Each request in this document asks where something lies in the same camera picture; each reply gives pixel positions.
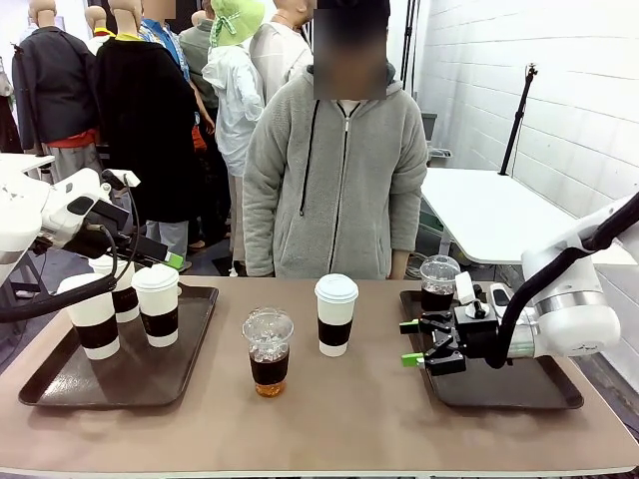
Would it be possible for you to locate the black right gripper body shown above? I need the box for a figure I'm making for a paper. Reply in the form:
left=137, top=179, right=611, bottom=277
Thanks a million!
left=453, top=304, right=500, bottom=361

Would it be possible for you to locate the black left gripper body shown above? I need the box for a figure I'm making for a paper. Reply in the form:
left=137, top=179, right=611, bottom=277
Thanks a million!
left=65, top=199, right=131, bottom=259

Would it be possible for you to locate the clear iced coffee cup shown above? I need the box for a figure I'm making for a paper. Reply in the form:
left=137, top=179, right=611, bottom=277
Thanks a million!
left=419, top=254, right=461, bottom=313
left=242, top=306, right=296, bottom=399

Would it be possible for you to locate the white lidded paper cup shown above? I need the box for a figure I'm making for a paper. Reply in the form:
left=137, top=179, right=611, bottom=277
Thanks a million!
left=88, top=253, right=141, bottom=324
left=56, top=272, right=122, bottom=361
left=130, top=263, right=181, bottom=348
left=314, top=272, right=359, bottom=357

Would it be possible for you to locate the brown plastic tray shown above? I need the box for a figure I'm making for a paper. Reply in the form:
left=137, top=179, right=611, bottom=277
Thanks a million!
left=18, top=284, right=220, bottom=408
left=398, top=288, right=585, bottom=411

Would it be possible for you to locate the white desk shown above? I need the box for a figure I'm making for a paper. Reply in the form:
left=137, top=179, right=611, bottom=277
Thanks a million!
left=0, top=152, right=56, bottom=175

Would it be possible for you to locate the white side table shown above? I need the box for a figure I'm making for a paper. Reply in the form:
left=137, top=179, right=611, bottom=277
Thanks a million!
left=420, top=167, right=638, bottom=266

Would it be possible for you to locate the mannequin in black jacket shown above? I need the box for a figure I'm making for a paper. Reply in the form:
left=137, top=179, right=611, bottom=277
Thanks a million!
left=10, top=0, right=104, bottom=184

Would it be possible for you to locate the person in grey hoodie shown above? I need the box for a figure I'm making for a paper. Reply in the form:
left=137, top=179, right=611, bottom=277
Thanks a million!
left=243, top=0, right=429, bottom=279

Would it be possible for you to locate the mannequin in olive shirt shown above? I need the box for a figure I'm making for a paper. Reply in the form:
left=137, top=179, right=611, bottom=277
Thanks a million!
left=178, top=8, right=221, bottom=112

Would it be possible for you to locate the mannequin with yellow collar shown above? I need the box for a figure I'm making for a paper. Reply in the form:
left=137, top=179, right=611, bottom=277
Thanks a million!
left=83, top=4, right=117, bottom=56

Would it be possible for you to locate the person in blue shirt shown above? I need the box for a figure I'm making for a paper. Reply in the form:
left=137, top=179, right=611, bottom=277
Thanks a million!
left=139, top=0, right=217, bottom=151

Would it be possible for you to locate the grey bin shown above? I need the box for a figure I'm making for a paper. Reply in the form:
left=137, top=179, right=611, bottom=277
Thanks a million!
left=422, top=112, right=439, bottom=151

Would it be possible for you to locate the black tripod stand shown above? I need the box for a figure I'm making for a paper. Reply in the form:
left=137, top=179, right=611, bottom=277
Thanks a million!
left=498, top=63, right=540, bottom=177

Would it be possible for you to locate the green bucket hat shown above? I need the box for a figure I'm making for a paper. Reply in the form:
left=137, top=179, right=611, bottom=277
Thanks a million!
left=209, top=0, right=267, bottom=48

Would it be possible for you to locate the black light stand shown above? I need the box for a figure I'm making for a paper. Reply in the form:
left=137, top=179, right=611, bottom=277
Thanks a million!
left=398, top=0, right=421, bottom=94

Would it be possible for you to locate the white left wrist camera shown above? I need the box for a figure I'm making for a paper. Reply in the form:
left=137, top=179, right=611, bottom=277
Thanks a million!
left=102, top=168, right=142, bottom=189

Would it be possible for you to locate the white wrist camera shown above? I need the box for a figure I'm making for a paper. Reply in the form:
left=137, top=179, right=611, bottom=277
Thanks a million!
left=102, top=168, right=142, bottom=189
left=452, top=271, right=511, bottom=320

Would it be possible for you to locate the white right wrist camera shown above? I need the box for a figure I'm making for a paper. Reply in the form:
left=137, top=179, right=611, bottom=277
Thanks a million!
left=452, top=271, right=511, bottom=320

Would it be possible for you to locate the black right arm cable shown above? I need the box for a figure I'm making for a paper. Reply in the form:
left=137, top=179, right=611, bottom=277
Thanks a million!
left=486, top=192, right=639, bottom=370

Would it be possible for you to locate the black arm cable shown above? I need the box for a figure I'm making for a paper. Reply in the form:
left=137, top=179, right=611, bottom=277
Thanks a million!
left=0, top=172, right=142, bottom=323
left=486, top=192, right=639, bottom=370

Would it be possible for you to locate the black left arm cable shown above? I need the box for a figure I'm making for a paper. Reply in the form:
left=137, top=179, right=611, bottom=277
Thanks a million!
left=0, top=172, right=142, bottom=323

